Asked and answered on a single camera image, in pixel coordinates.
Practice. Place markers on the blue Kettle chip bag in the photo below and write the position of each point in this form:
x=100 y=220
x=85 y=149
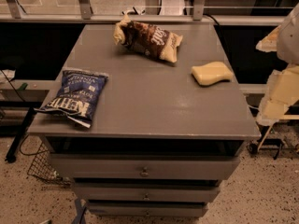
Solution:
x=78 y=96

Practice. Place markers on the metal window frame rail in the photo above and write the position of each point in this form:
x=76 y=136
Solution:
x=225 y=12

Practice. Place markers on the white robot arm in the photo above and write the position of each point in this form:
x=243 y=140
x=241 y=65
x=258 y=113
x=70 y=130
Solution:
x=292 y=22

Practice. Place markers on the black table leg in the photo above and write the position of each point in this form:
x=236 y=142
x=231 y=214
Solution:
x=11 y=154

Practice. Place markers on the grey drawer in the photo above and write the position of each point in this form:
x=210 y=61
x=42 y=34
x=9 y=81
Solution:
x=95 y=166
x=147 y=209
x=145 y=192

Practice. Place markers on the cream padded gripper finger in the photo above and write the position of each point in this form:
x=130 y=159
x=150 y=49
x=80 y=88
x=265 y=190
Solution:
x=282 y=87

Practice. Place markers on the brown chip bag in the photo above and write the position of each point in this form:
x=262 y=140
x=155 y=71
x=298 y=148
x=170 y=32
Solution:
x=147 y=39

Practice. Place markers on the top grey drawer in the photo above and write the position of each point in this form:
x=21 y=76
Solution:
x=95 y=166

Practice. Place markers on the yellow sponge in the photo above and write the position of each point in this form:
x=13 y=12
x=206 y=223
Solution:
x=211 y=73

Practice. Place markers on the grey drawer cabinet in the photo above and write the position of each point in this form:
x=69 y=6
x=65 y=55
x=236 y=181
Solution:
x=152 y=109

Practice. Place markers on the wire mesh basket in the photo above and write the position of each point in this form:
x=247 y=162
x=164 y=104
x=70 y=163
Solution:
x=41 y=169

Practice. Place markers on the bottom grey drawer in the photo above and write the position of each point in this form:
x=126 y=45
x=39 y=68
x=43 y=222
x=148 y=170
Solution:
x=147 y=209

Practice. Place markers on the middle grey drawer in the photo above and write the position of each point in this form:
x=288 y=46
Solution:
x=145 y=192

